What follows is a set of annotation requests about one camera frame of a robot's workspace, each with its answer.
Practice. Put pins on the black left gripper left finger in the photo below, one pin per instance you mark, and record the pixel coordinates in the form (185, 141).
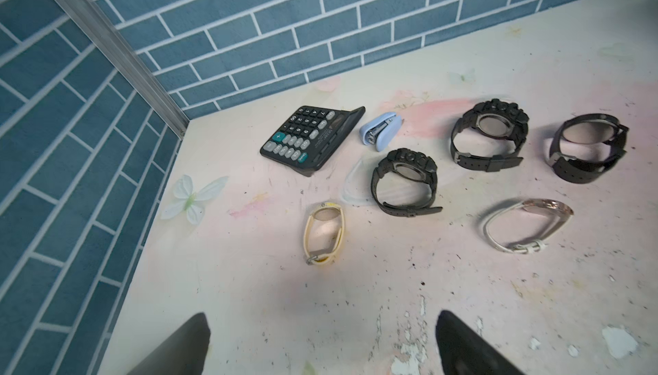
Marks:
(183, 352)

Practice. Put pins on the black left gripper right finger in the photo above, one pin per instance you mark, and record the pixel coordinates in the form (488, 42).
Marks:
(463, 351)

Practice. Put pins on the gold watch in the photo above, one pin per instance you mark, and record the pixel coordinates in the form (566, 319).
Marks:
(559, 212)
(325, 212)

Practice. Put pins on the light blue stapler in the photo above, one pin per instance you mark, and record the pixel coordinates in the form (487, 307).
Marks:
(380, 131)

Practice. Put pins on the black desktop calculator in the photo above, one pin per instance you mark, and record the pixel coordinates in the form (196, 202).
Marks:
(310, 136)

